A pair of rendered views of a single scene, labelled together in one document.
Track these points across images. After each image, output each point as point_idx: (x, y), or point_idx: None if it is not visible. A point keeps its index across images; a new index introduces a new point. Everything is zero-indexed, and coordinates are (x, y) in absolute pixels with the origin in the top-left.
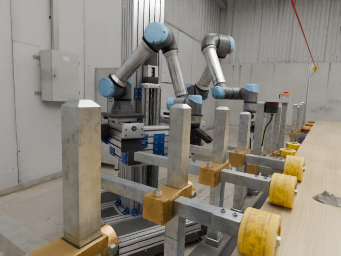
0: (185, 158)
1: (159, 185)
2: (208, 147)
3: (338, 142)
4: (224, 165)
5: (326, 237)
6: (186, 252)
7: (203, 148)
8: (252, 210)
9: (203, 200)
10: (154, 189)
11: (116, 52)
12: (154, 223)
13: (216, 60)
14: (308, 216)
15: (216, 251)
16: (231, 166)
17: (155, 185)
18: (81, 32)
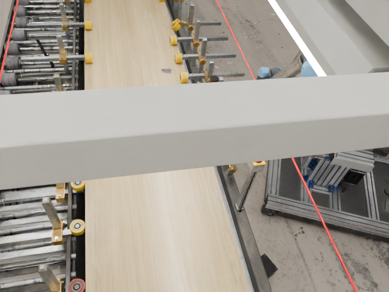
0: (194, 32)
1: (360, 221)
2: (224, 73)
3: (189, 201)
4: (198, 55)
5: (164, 54)
6: (261, 194)
7: (225, 72)
8: (175, 36)
9: (336, 290)
10: (199, 37)
11: None
12: (286, 167)
13: (287, 66)
14: (169, 59)
15: (194, 79)
16: None
17: (305, 156)
18: None
